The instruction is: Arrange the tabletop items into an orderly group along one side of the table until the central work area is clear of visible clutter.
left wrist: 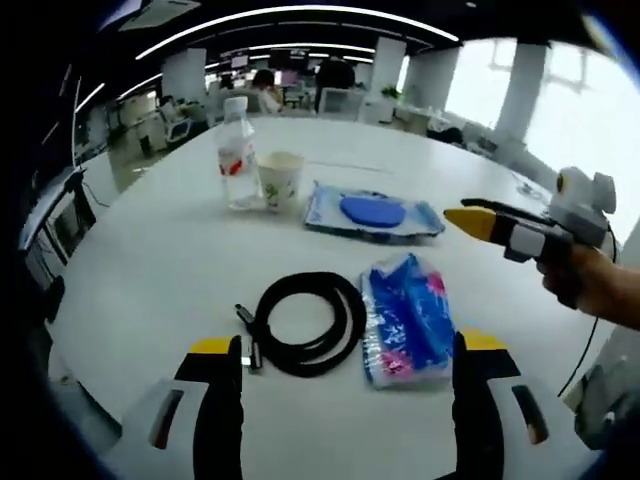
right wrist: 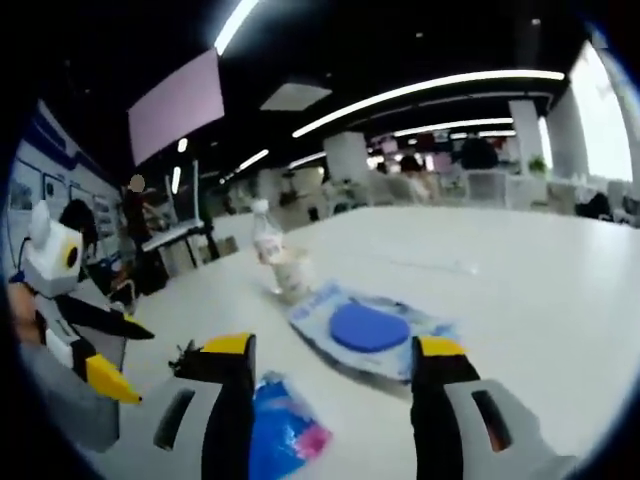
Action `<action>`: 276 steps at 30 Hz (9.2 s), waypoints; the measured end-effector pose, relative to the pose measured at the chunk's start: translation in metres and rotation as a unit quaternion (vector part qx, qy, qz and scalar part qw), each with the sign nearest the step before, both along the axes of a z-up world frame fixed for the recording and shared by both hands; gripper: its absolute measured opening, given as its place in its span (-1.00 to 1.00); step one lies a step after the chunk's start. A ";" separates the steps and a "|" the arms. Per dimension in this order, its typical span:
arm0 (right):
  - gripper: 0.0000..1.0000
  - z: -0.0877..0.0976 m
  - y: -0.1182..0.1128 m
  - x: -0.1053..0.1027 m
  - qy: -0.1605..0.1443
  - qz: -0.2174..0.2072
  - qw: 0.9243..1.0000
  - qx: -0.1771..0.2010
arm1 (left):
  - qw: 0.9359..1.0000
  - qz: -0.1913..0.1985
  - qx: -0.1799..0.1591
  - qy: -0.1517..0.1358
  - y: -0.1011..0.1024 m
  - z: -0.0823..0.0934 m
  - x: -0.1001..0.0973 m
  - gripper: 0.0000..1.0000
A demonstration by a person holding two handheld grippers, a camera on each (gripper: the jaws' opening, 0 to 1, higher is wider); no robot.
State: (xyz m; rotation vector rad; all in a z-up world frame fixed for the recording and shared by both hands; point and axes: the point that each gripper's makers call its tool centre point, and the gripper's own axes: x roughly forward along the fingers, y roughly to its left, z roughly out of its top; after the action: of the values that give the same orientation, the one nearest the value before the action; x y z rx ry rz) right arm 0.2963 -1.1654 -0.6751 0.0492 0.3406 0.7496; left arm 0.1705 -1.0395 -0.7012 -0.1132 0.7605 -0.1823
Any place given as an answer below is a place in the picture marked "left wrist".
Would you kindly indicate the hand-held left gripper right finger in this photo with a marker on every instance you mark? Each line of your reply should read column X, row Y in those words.
column 475, row 415

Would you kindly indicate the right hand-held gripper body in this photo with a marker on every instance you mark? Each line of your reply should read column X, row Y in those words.
column 580, row 220

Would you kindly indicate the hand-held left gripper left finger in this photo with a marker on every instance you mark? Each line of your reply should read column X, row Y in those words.
column 220, row 415

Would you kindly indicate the blue tissue packet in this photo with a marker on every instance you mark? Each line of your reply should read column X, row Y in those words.
column 410, row 320

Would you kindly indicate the wet wipes packet blue lid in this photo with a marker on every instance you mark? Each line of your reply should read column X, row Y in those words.
column 375, row 212

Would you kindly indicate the white paper cup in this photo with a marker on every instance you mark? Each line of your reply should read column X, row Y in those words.
column 280, row 185

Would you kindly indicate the clear plastic water bottle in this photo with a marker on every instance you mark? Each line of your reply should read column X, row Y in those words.
column 237, row 160

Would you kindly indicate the person's right hand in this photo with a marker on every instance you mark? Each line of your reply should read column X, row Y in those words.
column 580, row 280

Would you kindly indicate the large bright window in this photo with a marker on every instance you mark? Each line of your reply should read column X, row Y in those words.
column 585, row 125

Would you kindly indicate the narrow bright window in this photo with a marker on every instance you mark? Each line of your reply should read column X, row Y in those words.
column 475, row 85

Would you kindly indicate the green potted plant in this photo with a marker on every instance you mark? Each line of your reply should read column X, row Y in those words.
column 391, row 93

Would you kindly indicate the white table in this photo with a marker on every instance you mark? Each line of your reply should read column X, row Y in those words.
column 175, row 250

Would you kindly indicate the white office chair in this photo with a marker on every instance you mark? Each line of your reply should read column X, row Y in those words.
column 340, row 102

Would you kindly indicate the black chair back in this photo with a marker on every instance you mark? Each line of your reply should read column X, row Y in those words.
column 51, row 300

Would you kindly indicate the long ceiling light strip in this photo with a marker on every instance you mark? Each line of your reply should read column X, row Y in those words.
column 300, row 17

